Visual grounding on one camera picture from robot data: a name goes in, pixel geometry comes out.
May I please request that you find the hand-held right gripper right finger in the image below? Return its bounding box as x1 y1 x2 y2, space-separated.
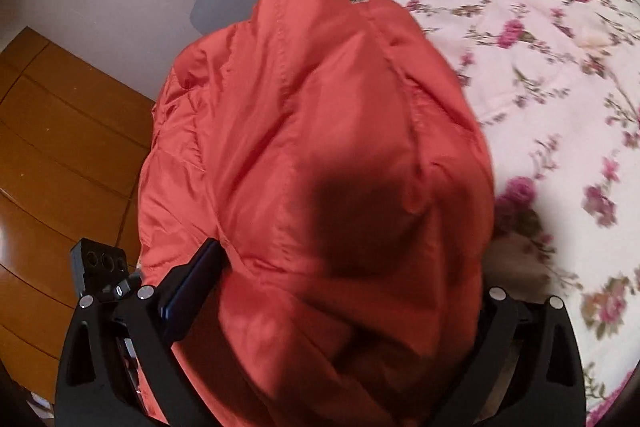
425 287 586 427

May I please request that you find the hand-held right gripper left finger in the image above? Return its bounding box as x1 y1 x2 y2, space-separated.
54 239 223 427

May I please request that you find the orange puffer jacket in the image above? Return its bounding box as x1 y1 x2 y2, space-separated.
136 0 497 427

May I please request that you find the floral quilt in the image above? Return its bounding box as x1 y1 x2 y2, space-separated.
332 0 640 427

